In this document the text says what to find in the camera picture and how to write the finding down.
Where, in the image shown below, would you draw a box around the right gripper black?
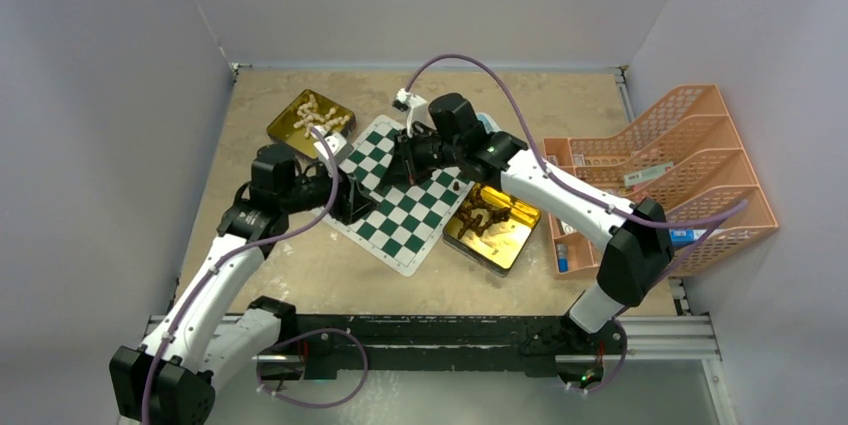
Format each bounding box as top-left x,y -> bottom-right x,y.
384,125 -> 464,188

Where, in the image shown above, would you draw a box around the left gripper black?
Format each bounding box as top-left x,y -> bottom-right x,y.
279,158 -> 379,224

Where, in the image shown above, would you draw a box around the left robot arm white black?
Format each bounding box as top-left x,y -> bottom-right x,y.
109,134 -> 374,424

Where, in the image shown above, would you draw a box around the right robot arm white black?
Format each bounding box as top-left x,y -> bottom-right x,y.
379,89 -> 674,352

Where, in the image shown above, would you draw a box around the green white chess mat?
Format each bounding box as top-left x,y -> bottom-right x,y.
323,115 -> 473,277

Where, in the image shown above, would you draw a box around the brown chess pieces pile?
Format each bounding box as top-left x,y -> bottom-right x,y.
455,185 -> 515,239

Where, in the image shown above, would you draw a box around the gold tin white pieces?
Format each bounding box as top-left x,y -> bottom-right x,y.
266,89 -> 356,160

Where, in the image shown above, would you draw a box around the white chess pieces pile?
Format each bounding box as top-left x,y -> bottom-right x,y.
293,93 -> 352,138

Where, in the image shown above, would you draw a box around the gold tin brown pieces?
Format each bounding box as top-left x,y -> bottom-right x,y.
443,195 -> 542,277

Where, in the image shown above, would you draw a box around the blue white packaged item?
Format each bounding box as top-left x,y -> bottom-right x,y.
476,112 -> 501,133

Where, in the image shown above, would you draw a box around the blue capped tube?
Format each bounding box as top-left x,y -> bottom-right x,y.
556,243 -> 569,274

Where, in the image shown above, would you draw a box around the white label card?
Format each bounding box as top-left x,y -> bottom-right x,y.
623,161 -> 674,188

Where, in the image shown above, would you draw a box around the peach plastic file organizer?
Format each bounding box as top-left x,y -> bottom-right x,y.
542,85 -> 778,277

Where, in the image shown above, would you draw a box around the blue box in organizer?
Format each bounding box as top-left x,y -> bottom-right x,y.
669,229 -> 708,248

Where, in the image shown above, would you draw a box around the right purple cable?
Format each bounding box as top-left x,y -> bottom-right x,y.
404,54 -> 750,397

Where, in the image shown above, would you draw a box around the black metal base frame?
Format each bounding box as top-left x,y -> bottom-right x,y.
265,314 -> 627,385

